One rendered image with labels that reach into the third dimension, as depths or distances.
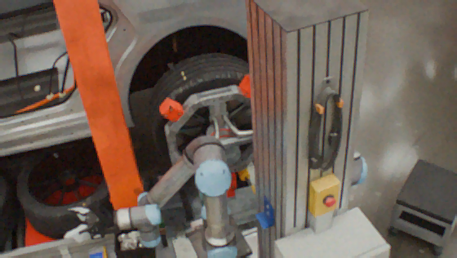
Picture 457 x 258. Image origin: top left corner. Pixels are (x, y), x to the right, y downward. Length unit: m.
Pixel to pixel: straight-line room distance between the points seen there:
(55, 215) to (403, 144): 2.49
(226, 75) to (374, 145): 1.68
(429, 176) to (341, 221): 1.55
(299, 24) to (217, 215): 0.86
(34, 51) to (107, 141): 1.42
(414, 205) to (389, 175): 0.65
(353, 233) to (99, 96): 1.18
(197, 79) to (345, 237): 1.19
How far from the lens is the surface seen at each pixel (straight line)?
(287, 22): 1.37
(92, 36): 2.17
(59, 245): 3.11
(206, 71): 2.71
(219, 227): 2.02
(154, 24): 2.78
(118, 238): 2.81
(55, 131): 3.10
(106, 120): 2.41
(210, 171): 1.78
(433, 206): 3.25
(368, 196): 3.69
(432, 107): 4.49
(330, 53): 1.44
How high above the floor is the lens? 2.71
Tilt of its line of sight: 40 degrees down
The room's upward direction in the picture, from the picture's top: 8 degrees counter-clockwise
